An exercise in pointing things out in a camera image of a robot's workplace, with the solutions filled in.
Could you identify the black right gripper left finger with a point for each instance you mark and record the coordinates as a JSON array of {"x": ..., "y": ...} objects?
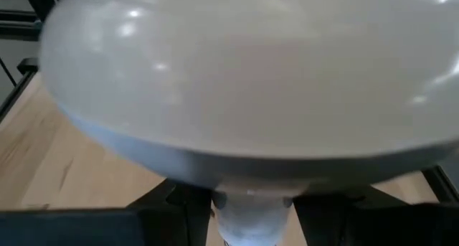
[{"x": 179, "y": 210}]

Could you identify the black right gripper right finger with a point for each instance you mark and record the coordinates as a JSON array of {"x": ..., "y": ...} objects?
[{"x": 330, "y": 210}]

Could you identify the white frosted lightbulb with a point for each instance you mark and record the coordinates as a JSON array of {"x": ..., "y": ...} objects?
[{"x": 251, "y": 77}]

